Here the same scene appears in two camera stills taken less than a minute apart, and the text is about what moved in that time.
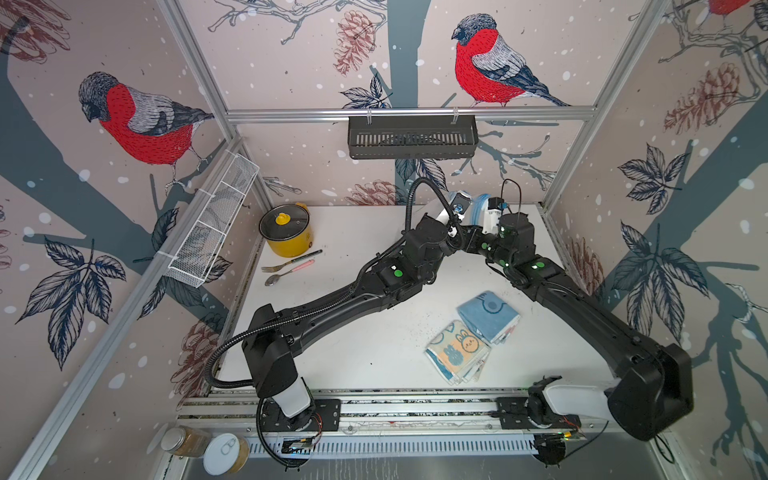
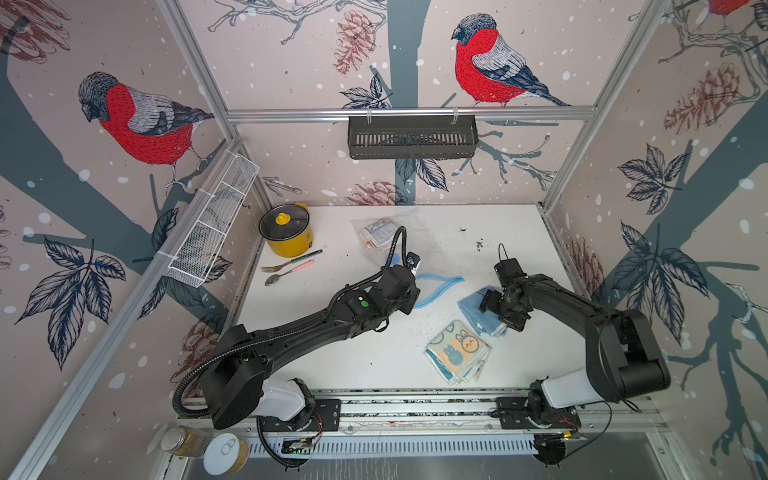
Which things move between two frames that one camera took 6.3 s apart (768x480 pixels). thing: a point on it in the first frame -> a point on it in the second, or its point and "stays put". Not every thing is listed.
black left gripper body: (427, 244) -> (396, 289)
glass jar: (187, 441) stays put
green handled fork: (271, 269) stays put
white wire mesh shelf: (199, 249) stays put
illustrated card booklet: (458, 353) stays put
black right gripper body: (491, 245) -> (511, 314)
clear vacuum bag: (465, 209) -> (436, 273)
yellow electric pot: (286, 228) stays put
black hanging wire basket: (412, 139) stays put
